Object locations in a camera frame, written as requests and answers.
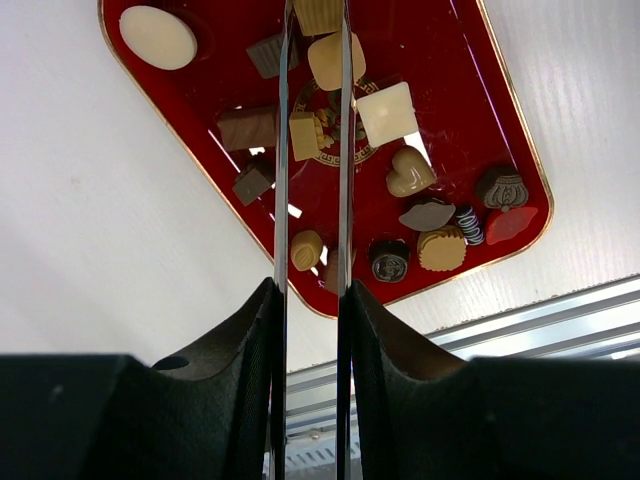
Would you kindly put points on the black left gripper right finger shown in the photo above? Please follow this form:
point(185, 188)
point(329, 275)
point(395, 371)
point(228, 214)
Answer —
point(424, 413)

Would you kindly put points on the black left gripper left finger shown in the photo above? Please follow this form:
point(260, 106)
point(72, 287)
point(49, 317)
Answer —
point(199, 413)

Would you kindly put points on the silver metal tongs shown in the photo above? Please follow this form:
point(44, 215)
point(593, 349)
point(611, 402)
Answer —
point(282, 260)

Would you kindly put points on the tan ridged bar chocolate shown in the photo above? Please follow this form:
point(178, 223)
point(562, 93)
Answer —
point(307, 135)

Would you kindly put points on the white square chocolate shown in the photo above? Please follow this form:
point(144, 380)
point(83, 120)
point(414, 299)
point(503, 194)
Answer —
point(388, 114)

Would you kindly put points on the white oval chocolate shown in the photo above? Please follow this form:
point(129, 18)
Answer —
point(157, 37)

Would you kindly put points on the dark round embossed chocolate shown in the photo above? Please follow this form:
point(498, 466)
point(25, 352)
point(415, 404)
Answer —
point(389, 260)

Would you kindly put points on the tan round fluted chocolate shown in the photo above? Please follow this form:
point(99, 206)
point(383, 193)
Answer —
point(441, 250)

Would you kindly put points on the brown trapezoid chocolate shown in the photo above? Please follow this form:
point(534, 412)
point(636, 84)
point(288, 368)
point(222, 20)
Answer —
point(331, 272)

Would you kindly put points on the tan oval ridged chocolate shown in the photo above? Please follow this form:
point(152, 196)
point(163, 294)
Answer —
point(306, 249)

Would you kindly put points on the brown lips chocolate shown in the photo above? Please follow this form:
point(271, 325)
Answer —
point(427, 215)

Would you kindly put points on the black white striped chocolate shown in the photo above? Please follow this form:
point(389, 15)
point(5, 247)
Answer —
point(469, 224)

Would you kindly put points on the red lips chocolate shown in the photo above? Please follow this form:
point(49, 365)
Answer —
point(505, 225)

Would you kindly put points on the dark crown chocolate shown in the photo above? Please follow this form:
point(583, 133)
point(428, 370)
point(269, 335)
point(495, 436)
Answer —
point(502, 188)

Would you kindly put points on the tan heart chocolate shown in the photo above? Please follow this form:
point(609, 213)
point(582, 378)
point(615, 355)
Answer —
point(410, 173)

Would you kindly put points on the dark brown cube chocolate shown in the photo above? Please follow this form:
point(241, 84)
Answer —
point(253, 181)

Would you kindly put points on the brown marbled bar chocolate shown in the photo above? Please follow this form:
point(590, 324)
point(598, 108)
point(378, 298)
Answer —
point(248, 128)

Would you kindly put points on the brown fluted cup chocolate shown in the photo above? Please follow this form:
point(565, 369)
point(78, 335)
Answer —
point(265, 56)

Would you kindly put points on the tan rounded square chocolate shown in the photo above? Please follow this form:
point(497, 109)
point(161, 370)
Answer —
point(325, 61)

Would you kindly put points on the tan fluted cup chocolate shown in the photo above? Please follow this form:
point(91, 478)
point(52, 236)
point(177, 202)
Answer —
point(318, 17)

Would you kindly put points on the red rectangular tray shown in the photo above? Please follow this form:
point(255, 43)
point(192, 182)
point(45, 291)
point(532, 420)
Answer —
point(468, 117)

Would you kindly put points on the grey slotted cable duct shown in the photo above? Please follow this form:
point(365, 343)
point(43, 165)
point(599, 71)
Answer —
point(311, 460)

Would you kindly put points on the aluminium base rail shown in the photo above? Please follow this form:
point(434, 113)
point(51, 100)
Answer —
point(601, 322)

